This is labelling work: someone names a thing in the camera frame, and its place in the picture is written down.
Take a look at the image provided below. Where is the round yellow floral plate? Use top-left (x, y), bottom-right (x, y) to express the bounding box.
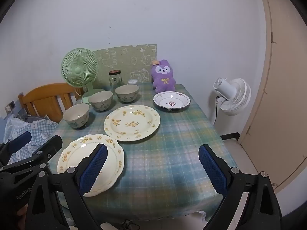
top-left (104, 105), bottom-right (161, 142)

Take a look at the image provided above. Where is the white plate with red flower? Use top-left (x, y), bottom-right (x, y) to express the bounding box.
top-left (153, 91), bottom-right (191, 111)

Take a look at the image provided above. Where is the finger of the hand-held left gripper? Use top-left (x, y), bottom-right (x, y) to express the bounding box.
top-left (0, 135), bottom-right (63, 174)
top-left (0, 131), bottom-right (32, 166)

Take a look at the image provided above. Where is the green desk fan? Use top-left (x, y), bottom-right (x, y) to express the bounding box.
top-left (60, 48), bottom-right (106, 104)

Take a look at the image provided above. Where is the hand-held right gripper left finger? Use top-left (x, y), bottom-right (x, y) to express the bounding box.
top-left (25, 143), bottom-right (109, 230)

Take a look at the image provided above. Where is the glass jar with dark lid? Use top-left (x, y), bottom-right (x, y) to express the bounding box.
top-left (109, 70), bottom-right (123, 94)

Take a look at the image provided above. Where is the green printed mat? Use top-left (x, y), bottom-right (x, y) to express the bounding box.
top-left (93, 44), bottom-right (157, 89)

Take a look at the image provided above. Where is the purple plush rabbit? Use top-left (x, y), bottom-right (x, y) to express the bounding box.
top-left (151, 59), bottom-right (177, 93)

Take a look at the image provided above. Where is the beige door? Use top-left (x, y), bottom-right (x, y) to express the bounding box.
top-left (237, 0), bottom-right (307, 194)

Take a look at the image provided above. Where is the scalloped yellow floral plate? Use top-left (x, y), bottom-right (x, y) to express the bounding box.
top-left (57, 134), bottom-right (125, 197)

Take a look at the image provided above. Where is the black fan cable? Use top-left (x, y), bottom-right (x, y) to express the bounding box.
top-left (212, 96), bottom-right (220, 125)

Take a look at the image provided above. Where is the round grey plate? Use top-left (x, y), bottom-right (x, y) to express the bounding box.
top-left (88, 91), bottom-right (113, 112)

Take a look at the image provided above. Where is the wooden chair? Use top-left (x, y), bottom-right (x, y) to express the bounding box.
top-left (18, 83), bottom-right (84, 124)

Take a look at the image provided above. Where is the white standing fan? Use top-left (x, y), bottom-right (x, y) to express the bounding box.
top-left (213, 77), bottom-right (252, 116)

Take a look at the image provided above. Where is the blue gingham bear blanket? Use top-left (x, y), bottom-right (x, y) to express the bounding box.
top-left (2, 116), bottom-right (59, 166)

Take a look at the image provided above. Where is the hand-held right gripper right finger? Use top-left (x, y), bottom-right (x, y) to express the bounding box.
top-left (199, 144), bottom-right (282, 230)

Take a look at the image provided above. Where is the floral ceramic bowl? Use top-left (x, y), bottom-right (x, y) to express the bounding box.
top-left (63, 103), bottom-right (90, 130)
top-left (114, 84), bottom-right (140, 103)

